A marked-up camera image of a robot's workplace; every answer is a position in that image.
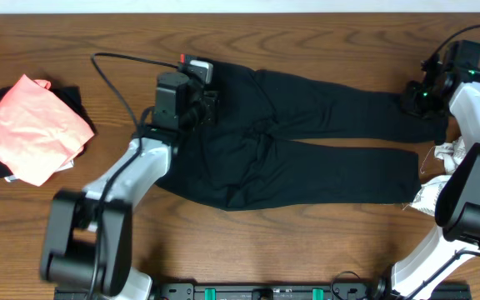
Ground white fern print cloth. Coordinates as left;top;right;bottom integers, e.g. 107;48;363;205
408;137;473;217

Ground black leggings with red waistband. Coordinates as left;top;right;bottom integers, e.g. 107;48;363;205
157;61;448;211

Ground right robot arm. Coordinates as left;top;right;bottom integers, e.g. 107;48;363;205
370;40;480;299

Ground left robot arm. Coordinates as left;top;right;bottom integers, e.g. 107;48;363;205
40;67;218;299

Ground black folded garment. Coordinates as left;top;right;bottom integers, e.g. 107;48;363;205
0;86;97;178

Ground pink folded cloth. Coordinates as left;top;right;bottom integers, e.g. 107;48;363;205
0;75;94;187

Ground left black cable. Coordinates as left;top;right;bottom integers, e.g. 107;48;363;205
85;52;181;300

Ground black cable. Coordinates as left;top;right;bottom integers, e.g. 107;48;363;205
85;52;181;300
406;22;480;300

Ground right black cable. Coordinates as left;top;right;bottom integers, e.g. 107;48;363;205
406;22;480;300

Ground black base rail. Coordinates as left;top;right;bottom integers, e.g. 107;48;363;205
53;282;473;300

